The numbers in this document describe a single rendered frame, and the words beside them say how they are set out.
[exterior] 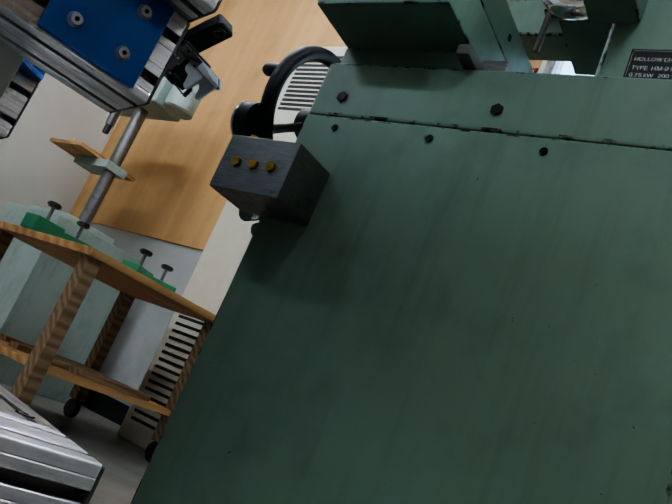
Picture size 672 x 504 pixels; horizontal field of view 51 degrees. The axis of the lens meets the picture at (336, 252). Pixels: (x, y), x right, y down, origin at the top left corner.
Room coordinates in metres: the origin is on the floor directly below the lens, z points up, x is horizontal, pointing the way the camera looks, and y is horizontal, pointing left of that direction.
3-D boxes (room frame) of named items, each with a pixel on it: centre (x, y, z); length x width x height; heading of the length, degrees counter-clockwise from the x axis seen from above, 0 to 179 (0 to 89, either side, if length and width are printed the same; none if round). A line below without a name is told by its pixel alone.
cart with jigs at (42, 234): (2.40, 0.67, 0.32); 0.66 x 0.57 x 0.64; 143
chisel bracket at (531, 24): (1.02, -0.16, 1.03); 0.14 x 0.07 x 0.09; 55
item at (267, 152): (0.90, 0.12, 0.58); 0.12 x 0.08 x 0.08; 55
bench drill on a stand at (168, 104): (3.18, 1.10, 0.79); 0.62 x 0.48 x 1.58; 53
